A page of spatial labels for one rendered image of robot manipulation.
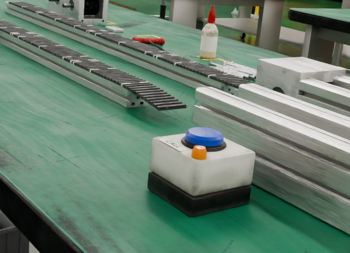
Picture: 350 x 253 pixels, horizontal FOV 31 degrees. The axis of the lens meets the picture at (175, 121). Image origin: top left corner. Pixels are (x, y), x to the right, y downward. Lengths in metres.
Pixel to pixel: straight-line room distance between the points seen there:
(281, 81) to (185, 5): 2.52
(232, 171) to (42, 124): 0.33
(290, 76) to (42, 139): 0.36
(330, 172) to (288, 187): 0.06
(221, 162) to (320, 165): 0.10
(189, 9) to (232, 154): 2.85
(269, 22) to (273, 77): 2.90
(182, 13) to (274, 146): 2.77
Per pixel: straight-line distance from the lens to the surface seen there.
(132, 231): 0.60
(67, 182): 0.70
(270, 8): 3.85
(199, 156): 0.62
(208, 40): 1.44
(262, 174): 0.73
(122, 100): 1.00
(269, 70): 0.97
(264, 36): 3.86
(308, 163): 0.68
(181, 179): 0.64
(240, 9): 6.92
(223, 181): 0.65
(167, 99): 0.96
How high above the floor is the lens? 1.05
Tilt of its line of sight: 17 degrees down
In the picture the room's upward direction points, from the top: 6 degrees clockwise
